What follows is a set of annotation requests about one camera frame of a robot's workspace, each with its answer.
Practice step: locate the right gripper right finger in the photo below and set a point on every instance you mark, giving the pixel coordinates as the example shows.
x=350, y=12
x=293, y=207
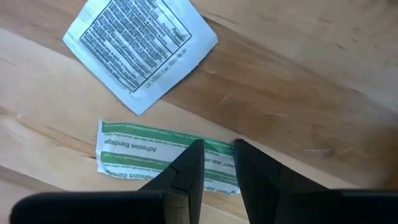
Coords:
x=261, y=186

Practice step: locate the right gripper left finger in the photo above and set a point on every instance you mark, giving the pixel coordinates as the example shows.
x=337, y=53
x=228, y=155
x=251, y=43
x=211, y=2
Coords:
x=183, y=174

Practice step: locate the green striped adhesive bandage packet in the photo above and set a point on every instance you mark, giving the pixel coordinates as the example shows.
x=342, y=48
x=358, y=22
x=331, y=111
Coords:
x=133, y=146

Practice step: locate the white square wipe packet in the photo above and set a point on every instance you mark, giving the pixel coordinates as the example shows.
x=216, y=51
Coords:
x=136, y=46

